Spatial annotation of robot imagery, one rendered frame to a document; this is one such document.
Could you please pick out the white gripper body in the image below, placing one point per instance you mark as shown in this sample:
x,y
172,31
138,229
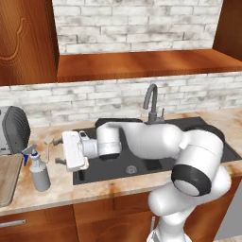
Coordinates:
x,y
74,151

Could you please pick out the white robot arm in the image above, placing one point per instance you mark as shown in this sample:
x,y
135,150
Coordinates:
x,y
151,141

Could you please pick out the grey spray bottle blue nozzle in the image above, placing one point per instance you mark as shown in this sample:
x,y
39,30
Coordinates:
x,y
39,173

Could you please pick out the black sink basin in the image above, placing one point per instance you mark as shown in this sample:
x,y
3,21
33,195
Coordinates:
x,y
104,171

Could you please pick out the wooden cutting board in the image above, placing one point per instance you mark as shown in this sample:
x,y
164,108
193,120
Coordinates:
x,y
8,179

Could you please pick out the wooden panel under sink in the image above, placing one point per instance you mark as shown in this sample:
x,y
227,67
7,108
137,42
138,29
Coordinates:
x,y
110,204

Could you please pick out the dark grey sink tap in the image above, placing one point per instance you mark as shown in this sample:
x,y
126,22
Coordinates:
x,y
152,107

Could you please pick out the grey toaster with dark side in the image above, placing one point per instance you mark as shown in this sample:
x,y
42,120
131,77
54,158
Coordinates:
x,y
14,130

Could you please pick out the wooden drawer front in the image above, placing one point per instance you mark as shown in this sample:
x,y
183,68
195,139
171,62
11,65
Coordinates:
x,y
41,225

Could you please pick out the wooden base cupboard door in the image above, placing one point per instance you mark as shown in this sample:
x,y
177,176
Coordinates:
x,y
113,228
204,220

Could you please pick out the grey dishwasher front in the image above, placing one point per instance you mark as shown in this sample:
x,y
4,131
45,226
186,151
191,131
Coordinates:
x,y
231,217

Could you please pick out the carved wooden wall cupboard door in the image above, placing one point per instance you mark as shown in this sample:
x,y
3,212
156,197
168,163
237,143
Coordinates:
x,y
26,41

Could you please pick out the wooden wall shelf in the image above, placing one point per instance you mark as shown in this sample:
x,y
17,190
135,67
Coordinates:
x,y
141,64

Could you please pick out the plain wooden wall cupboard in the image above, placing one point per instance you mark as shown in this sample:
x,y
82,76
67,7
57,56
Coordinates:
x,y
230,28

